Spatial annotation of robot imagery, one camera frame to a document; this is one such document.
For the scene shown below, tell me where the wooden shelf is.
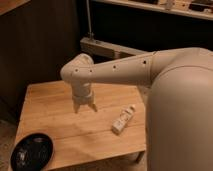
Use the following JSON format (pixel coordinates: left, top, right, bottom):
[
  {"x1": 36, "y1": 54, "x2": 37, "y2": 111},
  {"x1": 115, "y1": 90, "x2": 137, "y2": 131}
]
[{"x1": 93, "y1": 0, "x2": 213, "y2": 21}]

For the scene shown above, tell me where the wooden table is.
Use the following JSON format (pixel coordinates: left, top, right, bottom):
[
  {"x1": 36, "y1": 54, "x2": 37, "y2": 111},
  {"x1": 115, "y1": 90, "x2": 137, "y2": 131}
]
[{"x1": 15, "y1": 81, "x2": 146, "y2": 171}]

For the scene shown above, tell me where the grey metal beam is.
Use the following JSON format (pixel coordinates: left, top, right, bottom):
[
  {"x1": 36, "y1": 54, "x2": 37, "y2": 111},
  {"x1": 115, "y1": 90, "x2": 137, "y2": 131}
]
[{"x1": 80, "y1": 37, "x2": 144, "y2": 59}]

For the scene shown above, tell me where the black ceramic bowl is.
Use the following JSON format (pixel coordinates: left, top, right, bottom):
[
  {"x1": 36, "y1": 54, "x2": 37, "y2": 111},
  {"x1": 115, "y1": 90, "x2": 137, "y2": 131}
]
[{"x1": 10, "y1": 133, "x2": 54, "y2": 171}]

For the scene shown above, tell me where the white plastic bottle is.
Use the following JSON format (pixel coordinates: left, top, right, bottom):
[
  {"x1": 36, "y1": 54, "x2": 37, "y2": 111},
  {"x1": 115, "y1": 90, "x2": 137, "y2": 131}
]
[{"x1": 111, "y1": 105, "x2": 136, "y2": 135}]

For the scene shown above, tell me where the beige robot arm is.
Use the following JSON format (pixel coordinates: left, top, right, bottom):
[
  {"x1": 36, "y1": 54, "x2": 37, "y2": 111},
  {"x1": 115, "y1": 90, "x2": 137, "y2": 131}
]
[{"x1": 60, "y1": 47, "x2": 213, "y2": 171}]

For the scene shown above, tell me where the metal vertical pole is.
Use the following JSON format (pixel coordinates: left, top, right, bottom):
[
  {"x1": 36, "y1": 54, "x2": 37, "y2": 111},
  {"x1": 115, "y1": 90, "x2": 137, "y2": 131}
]
[{"x1": 86, "y1": 0, "x2": 94, "y2": 40}]

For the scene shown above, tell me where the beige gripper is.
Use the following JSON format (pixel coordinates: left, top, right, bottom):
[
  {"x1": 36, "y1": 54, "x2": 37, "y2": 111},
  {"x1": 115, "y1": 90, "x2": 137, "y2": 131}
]
[{"x1": 72, "y1": 91, "x2": 98, "y2": 113}]

